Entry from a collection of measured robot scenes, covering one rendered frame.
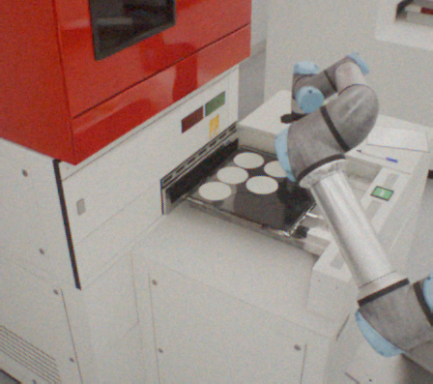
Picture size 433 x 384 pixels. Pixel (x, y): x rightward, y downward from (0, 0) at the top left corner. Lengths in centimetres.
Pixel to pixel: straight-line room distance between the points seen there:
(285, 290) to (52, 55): 84
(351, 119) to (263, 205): 57
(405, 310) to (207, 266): 64
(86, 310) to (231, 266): 42
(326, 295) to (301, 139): 42
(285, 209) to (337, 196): 50
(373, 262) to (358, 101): 34
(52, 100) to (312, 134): 56
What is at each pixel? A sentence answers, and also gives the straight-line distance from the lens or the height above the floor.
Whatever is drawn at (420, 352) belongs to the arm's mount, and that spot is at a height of 86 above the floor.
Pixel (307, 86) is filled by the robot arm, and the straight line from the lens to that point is 160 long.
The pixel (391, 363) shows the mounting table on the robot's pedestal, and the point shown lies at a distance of 142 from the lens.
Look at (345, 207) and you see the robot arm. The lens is 120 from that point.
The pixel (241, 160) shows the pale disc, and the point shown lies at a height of 90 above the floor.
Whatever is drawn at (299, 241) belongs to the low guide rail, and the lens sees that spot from 166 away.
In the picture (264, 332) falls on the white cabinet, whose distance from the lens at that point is 154.
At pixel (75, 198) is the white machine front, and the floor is 110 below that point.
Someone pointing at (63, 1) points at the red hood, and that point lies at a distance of 116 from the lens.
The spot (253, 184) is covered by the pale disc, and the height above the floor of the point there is 90.
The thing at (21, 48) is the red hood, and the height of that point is 148.
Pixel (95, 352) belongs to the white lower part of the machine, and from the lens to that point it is 175.
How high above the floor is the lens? 189
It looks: 32 degrees down
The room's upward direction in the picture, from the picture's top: straight up
